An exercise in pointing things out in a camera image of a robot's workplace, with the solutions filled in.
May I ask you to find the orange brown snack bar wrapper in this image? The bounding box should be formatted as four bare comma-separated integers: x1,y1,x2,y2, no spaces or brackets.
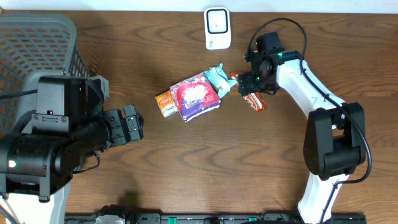
229,72,267,112

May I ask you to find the teal snack packet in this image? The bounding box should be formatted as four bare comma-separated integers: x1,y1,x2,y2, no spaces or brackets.
203,63,238,98

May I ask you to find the orange tissue pack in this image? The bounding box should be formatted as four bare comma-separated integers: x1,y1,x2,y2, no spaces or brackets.
155,91,178,118

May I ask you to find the red purple floral tissue pack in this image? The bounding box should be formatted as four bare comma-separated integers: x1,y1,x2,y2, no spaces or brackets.
169,73,221,122

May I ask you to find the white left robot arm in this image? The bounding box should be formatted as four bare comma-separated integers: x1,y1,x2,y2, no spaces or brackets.
1,76,144,223

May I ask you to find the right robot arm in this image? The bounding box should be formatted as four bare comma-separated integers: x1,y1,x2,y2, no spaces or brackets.
238,32,367,223

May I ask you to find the white barcode scanner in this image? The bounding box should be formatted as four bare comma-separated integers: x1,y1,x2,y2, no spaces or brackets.
203,7,231,50

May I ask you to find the grey plastic basket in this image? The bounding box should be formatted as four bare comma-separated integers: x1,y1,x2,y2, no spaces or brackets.
1,14,90,139

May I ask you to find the black cable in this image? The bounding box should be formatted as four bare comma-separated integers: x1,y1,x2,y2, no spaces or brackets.
247,17,373,224

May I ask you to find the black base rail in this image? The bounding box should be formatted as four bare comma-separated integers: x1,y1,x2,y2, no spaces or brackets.
65,203,368,224

